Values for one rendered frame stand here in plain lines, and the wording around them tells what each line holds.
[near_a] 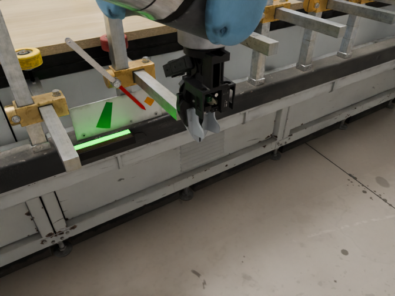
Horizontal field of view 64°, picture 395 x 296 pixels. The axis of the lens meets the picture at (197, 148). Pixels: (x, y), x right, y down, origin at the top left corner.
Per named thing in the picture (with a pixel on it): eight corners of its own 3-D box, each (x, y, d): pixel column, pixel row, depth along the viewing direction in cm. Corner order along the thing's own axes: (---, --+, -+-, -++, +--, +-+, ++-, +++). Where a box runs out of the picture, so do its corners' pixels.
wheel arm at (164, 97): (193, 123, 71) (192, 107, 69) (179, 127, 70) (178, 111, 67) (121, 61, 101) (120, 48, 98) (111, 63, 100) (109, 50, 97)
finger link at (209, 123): (211, 152, 64) (213, 113, 59) (196, 138, 68) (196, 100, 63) (224, 147, 66) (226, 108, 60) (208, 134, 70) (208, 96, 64)
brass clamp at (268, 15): (290, 19, 105) (292, 2, 102) (258, 24, 99) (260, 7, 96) (276, 14, 109) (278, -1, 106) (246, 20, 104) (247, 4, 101)
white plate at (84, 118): (162, 115, 98) (160, 86, 92) (77, 141, 87) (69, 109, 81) (161, 114, 98) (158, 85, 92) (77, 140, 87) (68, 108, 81)
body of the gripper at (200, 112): (200, 123, 56) (201, 57, 49) (177, 103, 62) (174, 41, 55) (234, 111, 59) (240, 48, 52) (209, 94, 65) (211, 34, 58)
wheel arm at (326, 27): (344, 36, 87) (348, 23, 85) (336, 39, 86) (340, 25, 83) (234, 2, 121) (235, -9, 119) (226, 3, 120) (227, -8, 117)
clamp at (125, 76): (156, 80, 90) (154, 63, 87) (110, 91, 85) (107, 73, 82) (147, 73, 94) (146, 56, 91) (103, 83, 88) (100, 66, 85)
